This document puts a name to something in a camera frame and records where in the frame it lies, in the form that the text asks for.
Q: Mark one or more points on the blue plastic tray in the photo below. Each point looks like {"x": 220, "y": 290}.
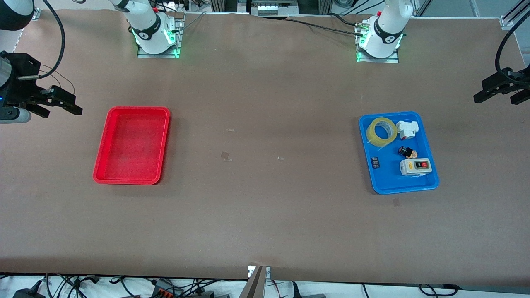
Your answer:
{"x": 389, "y": 182}

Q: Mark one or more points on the orange black connector block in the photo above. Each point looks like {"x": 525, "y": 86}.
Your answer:
{"x": 165, "y": 289}

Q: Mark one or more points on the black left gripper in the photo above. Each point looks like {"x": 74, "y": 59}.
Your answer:
{"x": 502, "y": 82}

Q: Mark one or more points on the metal corner bracket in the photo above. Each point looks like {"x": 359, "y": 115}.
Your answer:
{"x": 36, "y": 14}
{"x": 506, "y": 22}

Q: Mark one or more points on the white circuit breaker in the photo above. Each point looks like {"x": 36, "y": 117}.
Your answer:
{"x": 406, "y": 129}

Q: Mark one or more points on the black power adapter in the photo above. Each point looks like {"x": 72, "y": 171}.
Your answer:
{"x": 27, "y": 293}

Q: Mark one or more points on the aluminium profile beam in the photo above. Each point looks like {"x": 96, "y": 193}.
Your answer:
{"x": 253, "y": 285}

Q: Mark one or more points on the black red push button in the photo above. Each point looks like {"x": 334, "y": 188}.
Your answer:
{"x": 403, "y": 150}

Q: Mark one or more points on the grey switch box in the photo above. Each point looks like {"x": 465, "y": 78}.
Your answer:
{"x": 415, "y": 167}

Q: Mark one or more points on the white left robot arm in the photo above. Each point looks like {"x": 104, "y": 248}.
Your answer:
{"x": 385, "y": 25}

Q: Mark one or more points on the white power strip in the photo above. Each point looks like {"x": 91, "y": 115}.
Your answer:
{"x": 172, "y": 6}

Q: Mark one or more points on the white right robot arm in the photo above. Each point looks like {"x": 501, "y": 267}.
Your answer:
{"x": 147, "y": 25}

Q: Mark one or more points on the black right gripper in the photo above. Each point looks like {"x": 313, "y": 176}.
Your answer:
{"x": 20, "y": 79}

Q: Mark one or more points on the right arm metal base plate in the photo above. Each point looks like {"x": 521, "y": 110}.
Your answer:
{"x": 143, "y": 54}

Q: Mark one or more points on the red plastic tray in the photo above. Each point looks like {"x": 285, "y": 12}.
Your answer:
{"x": 130, "y": 145}

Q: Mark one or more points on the small black terminal block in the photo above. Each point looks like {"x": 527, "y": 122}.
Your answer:
{"x": 375, "y": 162}

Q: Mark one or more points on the yellow tape roll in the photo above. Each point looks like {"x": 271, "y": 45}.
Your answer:
{"x": 372, "y": 134}

